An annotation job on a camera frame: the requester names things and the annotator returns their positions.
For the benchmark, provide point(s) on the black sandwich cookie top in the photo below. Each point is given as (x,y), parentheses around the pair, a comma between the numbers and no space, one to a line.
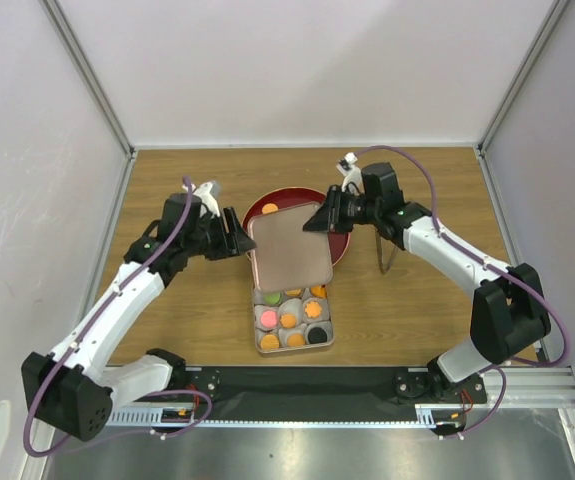
(317,335)

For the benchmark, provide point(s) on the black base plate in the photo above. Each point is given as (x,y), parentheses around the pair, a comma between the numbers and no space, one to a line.
(328,394)

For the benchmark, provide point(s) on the square cookie tin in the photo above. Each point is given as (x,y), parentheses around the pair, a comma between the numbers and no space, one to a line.
(306,294)

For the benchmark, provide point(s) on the orange swirl cookie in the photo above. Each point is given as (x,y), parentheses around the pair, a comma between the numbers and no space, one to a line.
(269,342)

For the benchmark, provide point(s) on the pink sandwich cookie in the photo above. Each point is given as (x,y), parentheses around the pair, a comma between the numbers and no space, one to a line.
(268,319)

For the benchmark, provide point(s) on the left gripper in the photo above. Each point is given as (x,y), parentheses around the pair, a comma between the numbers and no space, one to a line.
(240,241)

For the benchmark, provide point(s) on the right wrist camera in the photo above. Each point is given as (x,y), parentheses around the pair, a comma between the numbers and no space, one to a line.
(351,172)

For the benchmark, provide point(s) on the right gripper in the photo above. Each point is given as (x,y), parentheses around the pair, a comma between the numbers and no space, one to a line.
(329,217)

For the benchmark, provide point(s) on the white paper cup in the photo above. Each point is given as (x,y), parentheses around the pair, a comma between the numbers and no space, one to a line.
(258,310)
(258,298)
(259,333)
(285,333)
(325,325)
(325,314)
(293,306)

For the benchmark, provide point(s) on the tin lid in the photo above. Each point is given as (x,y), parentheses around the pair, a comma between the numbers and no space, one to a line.
(286,256)

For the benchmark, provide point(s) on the green sandwich cookie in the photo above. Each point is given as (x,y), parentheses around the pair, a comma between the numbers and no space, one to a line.
(272,299)

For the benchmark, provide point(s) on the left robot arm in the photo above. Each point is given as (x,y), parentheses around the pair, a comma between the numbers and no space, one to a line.
(70,388)

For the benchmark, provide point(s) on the orange round cookie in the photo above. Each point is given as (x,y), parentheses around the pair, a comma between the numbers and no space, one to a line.
(269,208)
(296,340)

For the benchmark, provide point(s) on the metal tongs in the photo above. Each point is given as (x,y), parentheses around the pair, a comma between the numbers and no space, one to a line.
(385,261)

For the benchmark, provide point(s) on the red round tray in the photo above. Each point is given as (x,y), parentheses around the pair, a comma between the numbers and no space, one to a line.
(294,196)

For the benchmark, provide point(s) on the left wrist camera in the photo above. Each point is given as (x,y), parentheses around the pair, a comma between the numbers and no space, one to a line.
(208,193)

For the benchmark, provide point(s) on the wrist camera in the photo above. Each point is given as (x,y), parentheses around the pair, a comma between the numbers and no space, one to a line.
(208,193)
(351,172)

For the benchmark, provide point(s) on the orange leaf cookie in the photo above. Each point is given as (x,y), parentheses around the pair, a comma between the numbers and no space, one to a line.
(313,310)

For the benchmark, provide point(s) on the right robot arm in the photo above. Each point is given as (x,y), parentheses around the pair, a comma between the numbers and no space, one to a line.
(507,313)

